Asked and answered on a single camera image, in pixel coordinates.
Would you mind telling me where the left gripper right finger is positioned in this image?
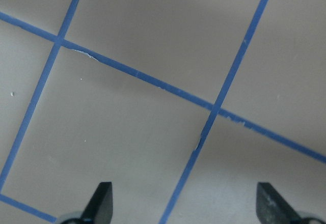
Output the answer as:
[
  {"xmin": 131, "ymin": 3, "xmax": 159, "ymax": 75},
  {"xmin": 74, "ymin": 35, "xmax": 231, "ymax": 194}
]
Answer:
[{"xmin": 256, "ymin": 182, "xmax": 325, "ymax": 224}]

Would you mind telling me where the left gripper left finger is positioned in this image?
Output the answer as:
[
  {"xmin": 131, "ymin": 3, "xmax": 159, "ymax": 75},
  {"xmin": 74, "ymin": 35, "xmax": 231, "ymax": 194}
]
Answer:
[{"xmin": 56, "ymin": 182, "xmax": 114, "ymax": 223}]

